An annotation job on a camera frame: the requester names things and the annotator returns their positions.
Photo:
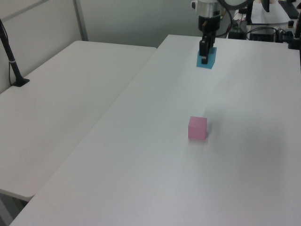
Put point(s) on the black keyboard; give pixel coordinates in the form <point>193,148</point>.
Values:
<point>289,8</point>

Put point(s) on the pink cube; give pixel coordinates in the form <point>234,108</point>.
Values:
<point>197,128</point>

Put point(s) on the white paper sheet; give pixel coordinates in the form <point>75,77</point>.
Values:
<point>268,15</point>

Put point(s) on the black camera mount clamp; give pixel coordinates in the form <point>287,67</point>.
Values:
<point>294,40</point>

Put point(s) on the blue cube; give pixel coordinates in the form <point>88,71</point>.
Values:
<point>211,60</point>

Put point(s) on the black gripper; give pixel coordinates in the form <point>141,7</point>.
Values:
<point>209,24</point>

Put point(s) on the black electronics box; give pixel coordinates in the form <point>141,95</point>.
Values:
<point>262,34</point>

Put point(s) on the small black device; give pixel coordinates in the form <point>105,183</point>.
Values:
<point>237,34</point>

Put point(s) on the black pole stand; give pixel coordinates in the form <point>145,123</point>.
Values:
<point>10,58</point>

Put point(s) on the black monitor stand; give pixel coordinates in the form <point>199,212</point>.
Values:
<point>249,14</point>

